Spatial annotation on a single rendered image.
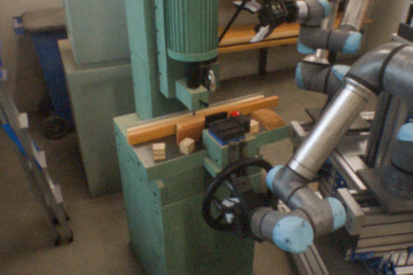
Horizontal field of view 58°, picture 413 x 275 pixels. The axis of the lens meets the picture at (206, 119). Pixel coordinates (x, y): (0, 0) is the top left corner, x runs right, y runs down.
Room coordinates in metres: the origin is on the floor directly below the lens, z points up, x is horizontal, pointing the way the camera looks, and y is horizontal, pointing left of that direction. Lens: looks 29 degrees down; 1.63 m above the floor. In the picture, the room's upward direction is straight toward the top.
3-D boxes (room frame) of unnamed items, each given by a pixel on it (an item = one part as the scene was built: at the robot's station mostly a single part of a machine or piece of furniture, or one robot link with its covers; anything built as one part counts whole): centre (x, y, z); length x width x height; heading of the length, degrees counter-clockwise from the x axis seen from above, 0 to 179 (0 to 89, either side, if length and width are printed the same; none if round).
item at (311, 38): (1.35, -0.39, 1.22); 0.11 x 0.08 x 0.11; 62
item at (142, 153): (1.18, -0.04, 0.87); 0.61 x 0.30 x 0.06; 118
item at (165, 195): (1.37, 0.11, 0.76); 0.57 x 0.45 x 0.09; 28
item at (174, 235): (1.36, 0.11, 0.36); 0.58 x 0.45 x 0.71; 28
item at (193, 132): (1.18, 0.00, 0.93); 0.24 x 0.01 x 0.06; 118
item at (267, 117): (1.32, -0.25, 0.92); 0.14 x 0.09 x 0.04; 28
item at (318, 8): (1.36, -0.38, 1.32); 0.11 x 0.08 x 0.09; 118
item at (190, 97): (1.28, 0.06, 1.03); 0.14 x 0.07 x 0.09; 28
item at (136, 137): (1.29, -0.01, 0.92); 0.67 x 0.02 x 0.04; 118
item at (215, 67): (1.50, 0.00, 1.02); 0.09 x 0.07 x 0.12; 118
